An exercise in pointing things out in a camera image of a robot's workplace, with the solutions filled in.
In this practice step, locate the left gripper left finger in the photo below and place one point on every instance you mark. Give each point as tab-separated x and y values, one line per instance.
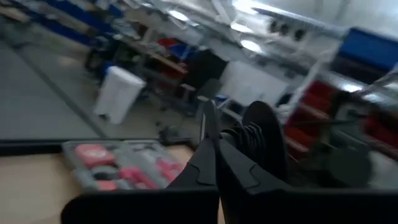
174	205

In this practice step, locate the red storage bin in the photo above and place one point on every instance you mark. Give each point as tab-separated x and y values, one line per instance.
314	99

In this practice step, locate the pink tape measure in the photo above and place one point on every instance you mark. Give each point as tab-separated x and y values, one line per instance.
93	154

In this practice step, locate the white bin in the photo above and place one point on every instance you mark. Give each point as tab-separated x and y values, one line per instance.
118	93

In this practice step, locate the blue storage bin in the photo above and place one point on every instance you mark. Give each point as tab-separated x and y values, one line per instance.
367	46

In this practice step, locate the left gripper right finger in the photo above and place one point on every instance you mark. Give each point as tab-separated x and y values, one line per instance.
280	205

